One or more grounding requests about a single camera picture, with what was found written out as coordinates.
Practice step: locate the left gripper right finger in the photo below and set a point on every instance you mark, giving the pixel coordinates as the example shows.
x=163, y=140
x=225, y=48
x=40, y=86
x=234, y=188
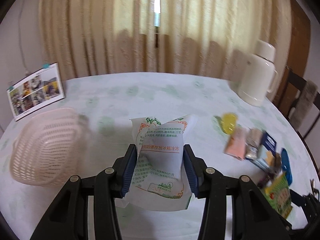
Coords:
x=252, y=215

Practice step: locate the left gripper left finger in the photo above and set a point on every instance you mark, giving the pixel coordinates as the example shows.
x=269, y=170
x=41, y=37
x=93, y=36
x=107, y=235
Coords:
x=67, y=215

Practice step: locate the green peanut snack bag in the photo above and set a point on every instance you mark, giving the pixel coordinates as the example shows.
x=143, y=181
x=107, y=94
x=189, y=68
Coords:
x=278, y=196

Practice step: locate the blue snack packet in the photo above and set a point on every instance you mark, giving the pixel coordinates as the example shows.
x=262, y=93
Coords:
x=285, y=166

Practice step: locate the navy soda cracker pack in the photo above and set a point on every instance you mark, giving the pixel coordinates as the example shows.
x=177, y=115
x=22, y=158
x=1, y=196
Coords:
x=266, y=152

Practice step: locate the orange wafer packet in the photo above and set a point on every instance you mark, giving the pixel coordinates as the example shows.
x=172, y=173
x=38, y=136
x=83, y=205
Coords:
x=236, y=145

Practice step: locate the small silver blue sachet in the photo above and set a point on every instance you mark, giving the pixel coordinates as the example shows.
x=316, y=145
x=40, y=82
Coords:
x=253, y=141

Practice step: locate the white printed food pouch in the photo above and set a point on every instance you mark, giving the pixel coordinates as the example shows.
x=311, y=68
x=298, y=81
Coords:
x=159, y=181

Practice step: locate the yellow jelly cup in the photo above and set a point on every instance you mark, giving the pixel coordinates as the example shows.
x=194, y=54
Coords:
x=228, y=122

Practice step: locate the pink plastic basket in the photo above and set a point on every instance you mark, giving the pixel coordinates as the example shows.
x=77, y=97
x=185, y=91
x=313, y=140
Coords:
x=49, y=148

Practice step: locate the grey fuzzy chair cover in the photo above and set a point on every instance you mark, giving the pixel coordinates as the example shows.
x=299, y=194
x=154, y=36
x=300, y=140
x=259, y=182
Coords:
x=304, y=104

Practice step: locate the green patterned tablecloth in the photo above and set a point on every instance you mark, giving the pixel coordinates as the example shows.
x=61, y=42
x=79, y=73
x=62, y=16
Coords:
x=110, y=102

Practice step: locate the dark wooden chair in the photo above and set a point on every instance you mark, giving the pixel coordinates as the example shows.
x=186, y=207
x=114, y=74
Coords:
x=298, y=83

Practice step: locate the photo calendar card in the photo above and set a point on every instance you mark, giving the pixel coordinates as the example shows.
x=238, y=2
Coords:
x=36, y=91

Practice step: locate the cream thermos jug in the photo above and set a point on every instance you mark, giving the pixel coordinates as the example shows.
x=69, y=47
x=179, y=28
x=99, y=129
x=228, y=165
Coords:
x=260, y=75

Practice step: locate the wooden door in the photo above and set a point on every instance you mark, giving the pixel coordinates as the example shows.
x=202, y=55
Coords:
x=298, y=55

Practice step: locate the beige curtain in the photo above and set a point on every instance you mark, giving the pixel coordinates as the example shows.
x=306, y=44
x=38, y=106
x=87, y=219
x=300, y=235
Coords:
x=201, y=37

